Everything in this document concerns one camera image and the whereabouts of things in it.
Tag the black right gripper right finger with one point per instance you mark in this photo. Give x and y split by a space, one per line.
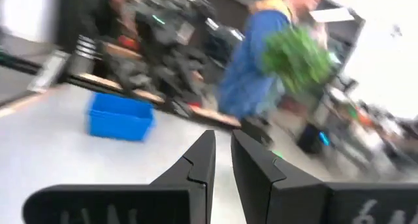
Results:
277 198

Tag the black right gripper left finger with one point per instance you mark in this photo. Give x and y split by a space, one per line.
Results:
183 201

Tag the blue plastic basket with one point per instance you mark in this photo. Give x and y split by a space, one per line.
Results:
117 131
121 103

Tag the black device blue light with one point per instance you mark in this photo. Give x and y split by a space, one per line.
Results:
310 137

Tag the person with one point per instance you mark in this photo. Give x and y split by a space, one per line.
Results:
248 70

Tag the green potted plant black pot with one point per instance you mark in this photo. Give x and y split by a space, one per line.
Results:
294 60

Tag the grey table mat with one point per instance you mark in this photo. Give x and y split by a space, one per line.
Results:
49 145

